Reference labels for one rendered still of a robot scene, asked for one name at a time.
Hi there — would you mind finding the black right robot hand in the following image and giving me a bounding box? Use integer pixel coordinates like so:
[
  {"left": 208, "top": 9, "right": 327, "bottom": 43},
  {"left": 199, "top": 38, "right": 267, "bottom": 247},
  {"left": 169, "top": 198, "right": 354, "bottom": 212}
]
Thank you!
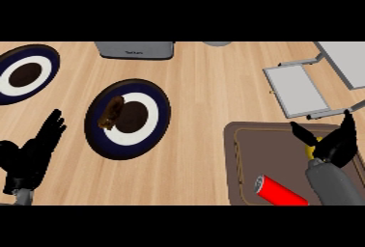
[{"left": 290, "top": 109, "right": 360, "bottom": 168}]

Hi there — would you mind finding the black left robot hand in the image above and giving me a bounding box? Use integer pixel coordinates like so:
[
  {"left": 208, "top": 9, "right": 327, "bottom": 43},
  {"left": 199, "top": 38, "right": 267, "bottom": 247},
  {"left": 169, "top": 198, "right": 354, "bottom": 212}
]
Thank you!
[{"left": 0, "top": 108, "right": 69, "bottom": 196}]

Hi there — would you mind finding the yellow lemon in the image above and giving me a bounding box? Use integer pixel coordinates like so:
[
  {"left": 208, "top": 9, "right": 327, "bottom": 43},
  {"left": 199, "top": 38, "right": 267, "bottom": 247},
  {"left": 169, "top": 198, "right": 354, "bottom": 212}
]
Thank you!
[{"left": 305, "top": 136, "right": 326, "bottom": 160}]

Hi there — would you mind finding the brown tray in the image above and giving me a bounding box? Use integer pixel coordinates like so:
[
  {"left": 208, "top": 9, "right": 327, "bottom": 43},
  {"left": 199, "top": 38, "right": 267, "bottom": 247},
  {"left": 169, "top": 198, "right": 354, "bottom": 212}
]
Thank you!
[{"left": 224, "top": 121, "right": 365, "bottom": 206}]

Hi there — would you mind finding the grey tiered shelf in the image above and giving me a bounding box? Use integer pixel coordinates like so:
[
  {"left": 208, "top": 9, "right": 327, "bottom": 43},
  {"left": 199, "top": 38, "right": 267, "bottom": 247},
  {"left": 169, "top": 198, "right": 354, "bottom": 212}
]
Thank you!
[{"left": 264, "top": 41, "right": 365, "bottom": 121}]

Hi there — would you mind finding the red can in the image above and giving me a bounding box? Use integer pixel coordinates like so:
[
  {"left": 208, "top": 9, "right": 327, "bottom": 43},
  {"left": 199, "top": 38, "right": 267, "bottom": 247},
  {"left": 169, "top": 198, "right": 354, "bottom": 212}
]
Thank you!
[{"left": 255, "top": 175, "right": 311, "bottom": 206}]

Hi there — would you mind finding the brown pastry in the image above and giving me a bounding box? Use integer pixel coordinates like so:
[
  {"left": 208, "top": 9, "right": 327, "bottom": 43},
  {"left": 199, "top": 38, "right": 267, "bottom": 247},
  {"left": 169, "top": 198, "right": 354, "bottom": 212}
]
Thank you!
[{"left": 98, "top": 95, "right": 126, "bottom": 131}]

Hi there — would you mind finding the navy and white plate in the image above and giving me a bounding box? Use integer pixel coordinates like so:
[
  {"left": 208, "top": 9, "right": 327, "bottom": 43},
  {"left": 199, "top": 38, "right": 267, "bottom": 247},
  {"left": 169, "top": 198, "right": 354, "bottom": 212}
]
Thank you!
[
  {"left": 83, "top": 78, "right": 174, "bottom": 161},
  {"left": 0, "top": 43, "right": 61, "bottom": 106}
]

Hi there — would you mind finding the grey appliance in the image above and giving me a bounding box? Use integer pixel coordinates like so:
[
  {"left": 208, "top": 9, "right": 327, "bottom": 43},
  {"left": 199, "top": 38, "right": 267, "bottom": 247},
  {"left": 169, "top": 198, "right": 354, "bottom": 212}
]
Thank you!
[{"left": 94, "top": 41, "right": 178, "bottom": 61}]

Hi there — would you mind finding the grey round object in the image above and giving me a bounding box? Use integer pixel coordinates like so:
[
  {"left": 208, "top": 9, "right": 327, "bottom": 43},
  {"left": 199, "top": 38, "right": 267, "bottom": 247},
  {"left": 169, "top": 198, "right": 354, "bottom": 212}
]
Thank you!
[{"left": 202, "top": 41, "right": 234, "bottom": 47}]

